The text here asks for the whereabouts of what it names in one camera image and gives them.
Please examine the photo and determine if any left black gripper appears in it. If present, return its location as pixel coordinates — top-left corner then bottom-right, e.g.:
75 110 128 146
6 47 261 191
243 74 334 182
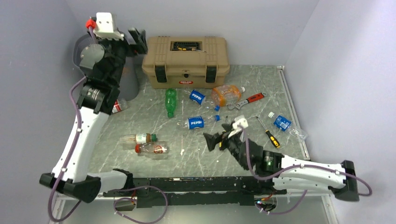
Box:
91 27 148 84

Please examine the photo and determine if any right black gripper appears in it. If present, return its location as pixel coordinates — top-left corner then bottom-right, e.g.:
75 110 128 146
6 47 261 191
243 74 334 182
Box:
204 123 249 169

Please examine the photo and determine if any pepsi bottle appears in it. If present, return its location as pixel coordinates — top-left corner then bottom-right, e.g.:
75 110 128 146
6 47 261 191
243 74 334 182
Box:
176 115 221 130
184 89 220 112

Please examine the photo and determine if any orange label bottle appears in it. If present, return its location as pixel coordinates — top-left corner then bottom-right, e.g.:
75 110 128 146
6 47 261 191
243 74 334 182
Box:
211 85 246 107

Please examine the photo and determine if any green plastic bottle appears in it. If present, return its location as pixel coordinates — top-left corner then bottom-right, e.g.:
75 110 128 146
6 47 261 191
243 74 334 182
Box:
165 88 177 118

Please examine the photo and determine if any blue label bottle white cap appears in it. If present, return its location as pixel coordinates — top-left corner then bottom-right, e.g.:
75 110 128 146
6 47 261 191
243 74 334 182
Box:
268 112 308 142

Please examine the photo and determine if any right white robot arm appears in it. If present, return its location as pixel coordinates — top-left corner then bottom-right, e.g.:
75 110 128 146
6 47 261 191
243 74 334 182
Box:
203 121 360 202

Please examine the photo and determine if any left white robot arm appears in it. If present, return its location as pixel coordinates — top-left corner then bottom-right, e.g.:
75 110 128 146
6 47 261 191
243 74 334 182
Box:
39 28 148 203

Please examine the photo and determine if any grey mesh waste bin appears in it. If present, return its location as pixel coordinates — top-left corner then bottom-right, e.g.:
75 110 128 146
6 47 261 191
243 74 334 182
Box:
73 34 139 101

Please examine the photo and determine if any red label bottle by bin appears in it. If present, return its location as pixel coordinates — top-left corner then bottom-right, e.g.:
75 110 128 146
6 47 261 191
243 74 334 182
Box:
112 98 128 114

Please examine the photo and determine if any screwdriver on toolbox lid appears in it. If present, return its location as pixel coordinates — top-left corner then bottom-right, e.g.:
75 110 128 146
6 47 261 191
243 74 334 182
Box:
175 45 205 52

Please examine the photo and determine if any yellow black screwdriver right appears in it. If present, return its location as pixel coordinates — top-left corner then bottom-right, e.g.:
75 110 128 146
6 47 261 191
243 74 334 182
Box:
256 116 280 148

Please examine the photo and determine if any clear bottle red cap front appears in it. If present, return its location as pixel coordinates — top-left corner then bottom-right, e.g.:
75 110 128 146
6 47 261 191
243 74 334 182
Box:
134 141 170 160

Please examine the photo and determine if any tan plastic toolbox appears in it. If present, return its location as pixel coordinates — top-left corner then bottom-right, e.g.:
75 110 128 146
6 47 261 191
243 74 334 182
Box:
142 36 230 89

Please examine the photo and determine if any brown tea bottle green cap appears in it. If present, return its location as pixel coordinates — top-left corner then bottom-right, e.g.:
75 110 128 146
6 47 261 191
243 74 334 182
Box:
120 133 157 145

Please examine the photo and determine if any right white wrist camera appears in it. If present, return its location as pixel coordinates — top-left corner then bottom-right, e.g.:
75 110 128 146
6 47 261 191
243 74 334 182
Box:
228 115 248 138

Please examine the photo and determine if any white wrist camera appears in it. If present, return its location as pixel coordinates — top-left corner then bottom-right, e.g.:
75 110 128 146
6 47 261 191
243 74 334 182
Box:
93 12 124 40
228 115 248 138

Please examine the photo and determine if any red handled adjustable wrench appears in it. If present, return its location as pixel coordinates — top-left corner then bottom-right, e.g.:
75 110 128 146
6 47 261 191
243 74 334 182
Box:
227 92 267 110

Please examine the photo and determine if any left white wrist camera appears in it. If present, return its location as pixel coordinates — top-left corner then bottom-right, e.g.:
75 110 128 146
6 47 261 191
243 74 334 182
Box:
93 12 124 40

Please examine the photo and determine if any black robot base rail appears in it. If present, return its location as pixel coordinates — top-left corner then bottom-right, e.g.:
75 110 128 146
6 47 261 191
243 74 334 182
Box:
104 176 284 208

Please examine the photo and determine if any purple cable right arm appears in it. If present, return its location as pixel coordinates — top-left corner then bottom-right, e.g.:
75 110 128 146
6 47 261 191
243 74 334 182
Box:
241 126 373 216

